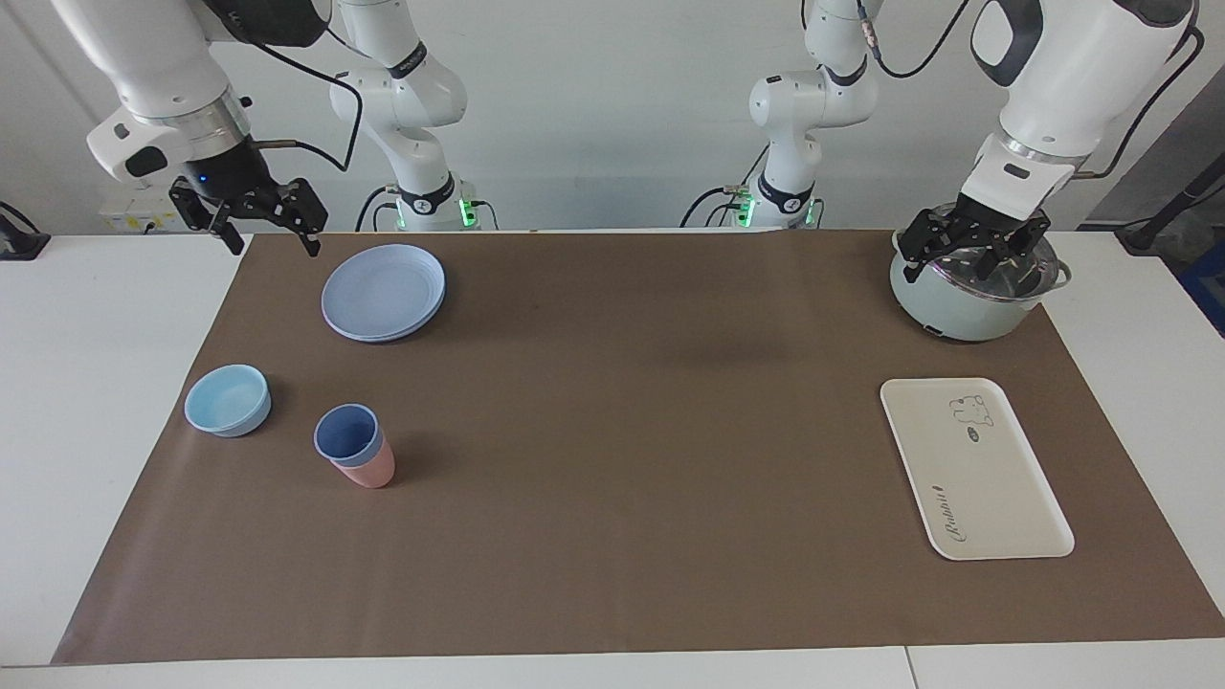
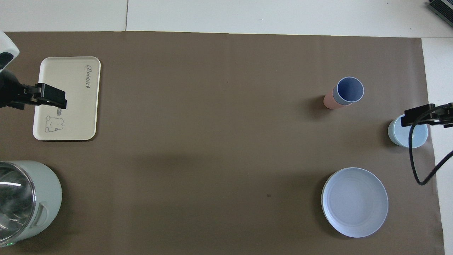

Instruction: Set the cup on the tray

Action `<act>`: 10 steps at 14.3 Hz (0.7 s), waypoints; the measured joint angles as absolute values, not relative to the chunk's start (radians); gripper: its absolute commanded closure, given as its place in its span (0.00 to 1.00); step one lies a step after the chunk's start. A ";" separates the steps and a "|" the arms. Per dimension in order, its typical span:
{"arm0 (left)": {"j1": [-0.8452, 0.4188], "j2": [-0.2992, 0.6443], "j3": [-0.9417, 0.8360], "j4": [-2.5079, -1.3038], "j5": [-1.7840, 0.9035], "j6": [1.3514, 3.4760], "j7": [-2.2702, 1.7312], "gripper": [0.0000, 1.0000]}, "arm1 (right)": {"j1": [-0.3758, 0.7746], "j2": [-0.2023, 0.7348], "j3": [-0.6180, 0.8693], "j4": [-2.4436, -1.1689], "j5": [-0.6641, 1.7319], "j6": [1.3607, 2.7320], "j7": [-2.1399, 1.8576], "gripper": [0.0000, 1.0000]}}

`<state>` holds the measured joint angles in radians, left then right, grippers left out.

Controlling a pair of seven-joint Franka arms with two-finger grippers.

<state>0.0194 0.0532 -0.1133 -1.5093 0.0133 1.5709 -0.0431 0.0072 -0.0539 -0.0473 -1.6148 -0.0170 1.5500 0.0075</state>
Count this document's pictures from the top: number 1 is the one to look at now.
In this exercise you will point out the pale green cooking pot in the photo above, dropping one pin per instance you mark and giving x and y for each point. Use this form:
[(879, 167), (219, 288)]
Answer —
[(957, 314)]

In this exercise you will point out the glass pot lid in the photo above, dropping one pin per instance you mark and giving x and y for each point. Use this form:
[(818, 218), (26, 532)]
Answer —
[(962, 275)]

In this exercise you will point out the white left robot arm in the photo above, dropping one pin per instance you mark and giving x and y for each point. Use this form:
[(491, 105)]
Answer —
[(1081, 67)]

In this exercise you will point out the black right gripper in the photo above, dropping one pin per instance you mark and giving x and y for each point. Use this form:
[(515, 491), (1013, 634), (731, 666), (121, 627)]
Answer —
[(230, 172)]

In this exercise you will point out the cream tray with rabbit print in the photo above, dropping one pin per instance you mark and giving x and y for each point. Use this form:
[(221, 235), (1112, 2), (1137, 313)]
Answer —
[(976, 469)]

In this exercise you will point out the blue crate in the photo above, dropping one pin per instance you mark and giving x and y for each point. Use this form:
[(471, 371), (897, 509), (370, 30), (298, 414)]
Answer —
[(1211, 287)]

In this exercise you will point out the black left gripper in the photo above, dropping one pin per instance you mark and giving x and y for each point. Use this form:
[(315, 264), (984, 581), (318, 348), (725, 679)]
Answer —
[(995, 218)]

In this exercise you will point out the blue plastic cup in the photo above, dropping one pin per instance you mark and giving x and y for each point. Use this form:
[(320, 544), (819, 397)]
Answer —
[(346, 433)]

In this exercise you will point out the black stand with pole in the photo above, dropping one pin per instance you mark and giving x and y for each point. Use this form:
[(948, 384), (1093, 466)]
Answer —
[(1144, 234)]

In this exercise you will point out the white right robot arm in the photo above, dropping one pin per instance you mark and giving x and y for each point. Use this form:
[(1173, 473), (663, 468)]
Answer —
[(172, 48)]

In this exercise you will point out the brown table mat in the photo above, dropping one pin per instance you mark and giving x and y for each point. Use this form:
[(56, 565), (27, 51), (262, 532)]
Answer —
[(622, 459)]

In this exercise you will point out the blue-grey plate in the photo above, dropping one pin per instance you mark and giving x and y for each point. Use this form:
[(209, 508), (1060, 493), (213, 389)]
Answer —
[(383, 292)]

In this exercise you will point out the white power strip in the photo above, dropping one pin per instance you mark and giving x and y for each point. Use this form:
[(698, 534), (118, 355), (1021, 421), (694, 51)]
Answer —
[(134, 220)]

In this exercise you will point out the black table clamp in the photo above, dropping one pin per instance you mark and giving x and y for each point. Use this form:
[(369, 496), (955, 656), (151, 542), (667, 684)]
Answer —
[(19, 244)]

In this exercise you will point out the pink plastic cup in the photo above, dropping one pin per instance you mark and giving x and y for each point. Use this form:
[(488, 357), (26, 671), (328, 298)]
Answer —
[(371, 473)]

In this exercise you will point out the light blue bowl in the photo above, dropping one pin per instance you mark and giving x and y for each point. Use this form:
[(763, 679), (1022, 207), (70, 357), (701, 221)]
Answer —
[(228, 400)]

